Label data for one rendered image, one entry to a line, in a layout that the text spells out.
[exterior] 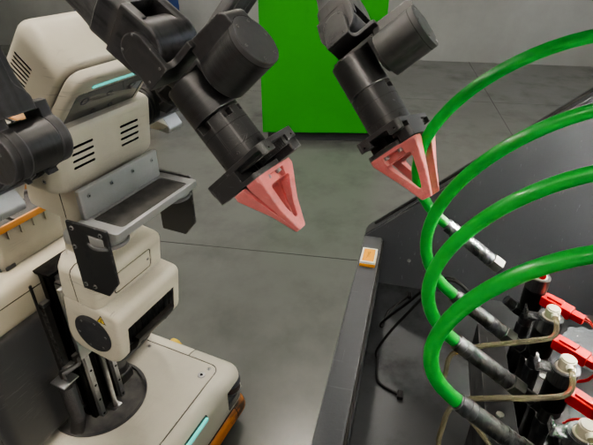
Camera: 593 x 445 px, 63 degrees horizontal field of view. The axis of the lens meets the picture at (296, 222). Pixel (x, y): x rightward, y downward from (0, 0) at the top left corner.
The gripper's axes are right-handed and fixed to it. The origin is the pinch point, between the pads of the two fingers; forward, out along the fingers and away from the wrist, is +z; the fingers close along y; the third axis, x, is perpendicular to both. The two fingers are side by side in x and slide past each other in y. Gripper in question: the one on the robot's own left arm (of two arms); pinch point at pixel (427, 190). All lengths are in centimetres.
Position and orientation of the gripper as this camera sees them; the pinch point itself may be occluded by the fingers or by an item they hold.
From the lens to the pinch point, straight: 63.4
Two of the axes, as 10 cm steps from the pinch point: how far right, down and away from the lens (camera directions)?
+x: -6.8, 4.3, 5.9
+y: 5.5, -2.4, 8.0
